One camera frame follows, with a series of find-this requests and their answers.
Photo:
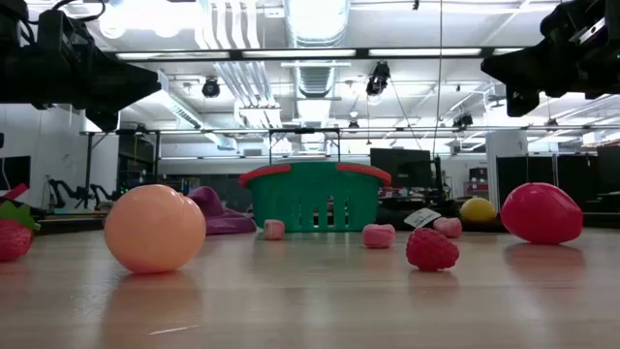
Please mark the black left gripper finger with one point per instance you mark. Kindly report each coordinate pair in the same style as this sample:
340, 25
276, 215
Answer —
116, 87
104, 120

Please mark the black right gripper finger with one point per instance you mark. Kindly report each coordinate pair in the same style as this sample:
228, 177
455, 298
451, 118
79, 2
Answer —
528, 68
522, 103

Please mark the orange toy peach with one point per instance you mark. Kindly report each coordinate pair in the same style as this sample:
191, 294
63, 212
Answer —
155, 228

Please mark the pink toy cube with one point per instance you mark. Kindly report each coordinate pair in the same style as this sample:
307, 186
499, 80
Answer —
449, 228
378, 236
274, 230

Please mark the red toy strawberry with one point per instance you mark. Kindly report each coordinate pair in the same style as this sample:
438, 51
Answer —
12, 240

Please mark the red toy raspberry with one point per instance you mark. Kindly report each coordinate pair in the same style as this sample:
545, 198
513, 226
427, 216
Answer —
431, 249

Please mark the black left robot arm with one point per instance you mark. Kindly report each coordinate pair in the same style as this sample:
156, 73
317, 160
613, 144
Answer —
12, 22

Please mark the black background robot arm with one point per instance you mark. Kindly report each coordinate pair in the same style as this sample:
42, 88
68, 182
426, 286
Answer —
99, 193
60, 191

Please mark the black shelving rack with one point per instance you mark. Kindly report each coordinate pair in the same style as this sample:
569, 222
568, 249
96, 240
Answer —
131, 165

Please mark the black partition panel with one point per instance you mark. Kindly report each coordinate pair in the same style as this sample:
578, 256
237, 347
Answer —
525, 181
576, 181
609, 169

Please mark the red strip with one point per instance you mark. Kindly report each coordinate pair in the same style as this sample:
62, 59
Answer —
17, 191

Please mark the black monitor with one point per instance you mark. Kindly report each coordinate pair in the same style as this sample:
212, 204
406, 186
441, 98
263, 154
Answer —
401, 167

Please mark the pink cloth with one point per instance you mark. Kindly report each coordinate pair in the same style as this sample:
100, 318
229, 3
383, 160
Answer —
218, 218

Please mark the green basket with orange rim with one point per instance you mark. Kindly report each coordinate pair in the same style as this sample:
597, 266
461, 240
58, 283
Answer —
290, 194

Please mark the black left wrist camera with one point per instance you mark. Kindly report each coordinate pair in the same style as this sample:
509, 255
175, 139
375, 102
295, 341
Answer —
58, 29

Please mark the black ceiling camera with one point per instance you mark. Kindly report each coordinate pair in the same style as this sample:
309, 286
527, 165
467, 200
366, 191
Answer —
378, 78
463, 121
210, 88

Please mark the black wall screen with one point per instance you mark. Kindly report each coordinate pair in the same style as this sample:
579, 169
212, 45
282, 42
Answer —
14, 172

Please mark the black overhead frame bar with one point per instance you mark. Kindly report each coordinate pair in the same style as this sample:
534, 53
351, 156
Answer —
235, 53

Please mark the black metal frame stand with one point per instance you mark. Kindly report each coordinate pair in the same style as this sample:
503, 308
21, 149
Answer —
305, 130

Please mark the silver ventilation duct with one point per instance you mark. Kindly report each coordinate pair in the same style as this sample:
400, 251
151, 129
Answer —
317, 22

